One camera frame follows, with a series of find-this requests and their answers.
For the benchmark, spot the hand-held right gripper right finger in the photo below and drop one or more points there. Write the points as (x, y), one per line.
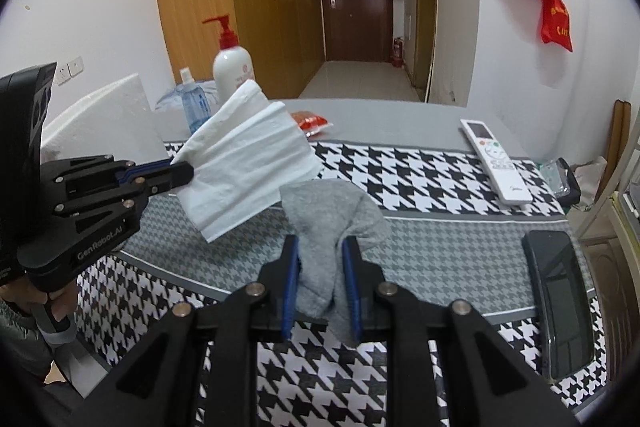
(352, 297)

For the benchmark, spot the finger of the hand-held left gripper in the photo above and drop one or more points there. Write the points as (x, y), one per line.
(170, 178)
(142, 169)

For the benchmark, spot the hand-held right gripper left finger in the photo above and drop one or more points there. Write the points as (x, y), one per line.
(290, 297)

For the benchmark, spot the white foam box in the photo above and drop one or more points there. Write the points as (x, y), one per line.
(105, 117)

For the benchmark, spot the grey sock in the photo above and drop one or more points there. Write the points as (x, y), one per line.
(320, 227)

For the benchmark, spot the white tissue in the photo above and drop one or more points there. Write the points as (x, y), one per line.
(250, 162)

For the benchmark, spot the person's left forearm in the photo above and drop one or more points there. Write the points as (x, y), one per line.
(20, 337)

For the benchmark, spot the person's left hand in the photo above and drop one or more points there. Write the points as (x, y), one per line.
(65, 302)

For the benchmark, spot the clear bottle with blue liquid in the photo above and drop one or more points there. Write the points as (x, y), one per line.
(195, 107)

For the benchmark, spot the houndstooth tablecloth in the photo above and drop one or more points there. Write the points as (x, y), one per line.
(440, 237)

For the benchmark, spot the white bottle with red pump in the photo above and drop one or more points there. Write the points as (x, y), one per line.
(232, 72)

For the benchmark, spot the red snack packet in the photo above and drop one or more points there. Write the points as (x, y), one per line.
(310, 123)

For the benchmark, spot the white remote control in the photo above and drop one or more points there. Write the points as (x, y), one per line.
(497, 162)

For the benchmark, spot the black smartphone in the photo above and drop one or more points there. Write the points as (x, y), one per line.
(560, 302)

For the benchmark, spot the clear plastic bag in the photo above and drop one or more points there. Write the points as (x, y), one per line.
(560, 179)

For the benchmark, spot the dark brown entrance door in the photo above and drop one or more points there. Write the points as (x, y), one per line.
(355, 22)

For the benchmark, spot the red fire extinguisher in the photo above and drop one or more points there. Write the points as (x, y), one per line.
(397, 53)

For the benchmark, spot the wooden board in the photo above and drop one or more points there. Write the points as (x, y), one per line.
(619, 147)

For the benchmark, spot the red plastic bag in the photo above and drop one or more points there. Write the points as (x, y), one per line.
(557, 24)

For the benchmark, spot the white double wall socket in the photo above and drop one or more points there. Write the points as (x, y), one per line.
(69, 71)

